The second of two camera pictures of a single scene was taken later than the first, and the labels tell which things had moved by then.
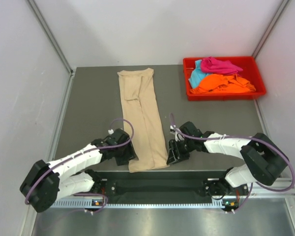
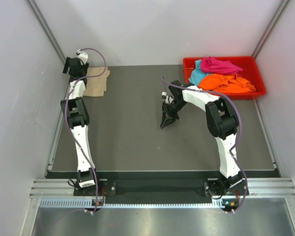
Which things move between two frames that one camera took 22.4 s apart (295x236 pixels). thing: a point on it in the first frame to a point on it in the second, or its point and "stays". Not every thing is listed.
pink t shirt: x=211 y=66 stays
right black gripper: x=173 y=158 to x=165 y=121
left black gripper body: x=124 y=153 to x=85 y=67
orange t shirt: x=214 y=83 stays
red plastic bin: x=250 y=72 stays
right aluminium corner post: x=272 y=26 stays
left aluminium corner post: x=51 y=36 stays
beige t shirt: x=141 y=109 to x=96 y=86
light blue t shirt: x=196 y=75 stays
